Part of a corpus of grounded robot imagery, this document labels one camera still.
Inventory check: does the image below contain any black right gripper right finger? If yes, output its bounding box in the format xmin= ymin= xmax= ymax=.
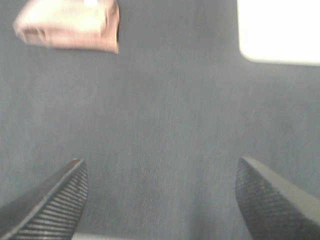
xmin=235 ymin=157 xmax=320 ymax=240

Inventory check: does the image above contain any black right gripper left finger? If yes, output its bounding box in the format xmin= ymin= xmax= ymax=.
xmin=0 ymin=159 xmax=88 ymax=240

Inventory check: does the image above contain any brown microfibre towel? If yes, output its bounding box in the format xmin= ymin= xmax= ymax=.
xmin=13 ymin=0 xmax=120 ymax=54

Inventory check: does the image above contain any white box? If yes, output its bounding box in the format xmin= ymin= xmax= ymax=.
xmin=237 ymin=0 xmax=320 ymax=66

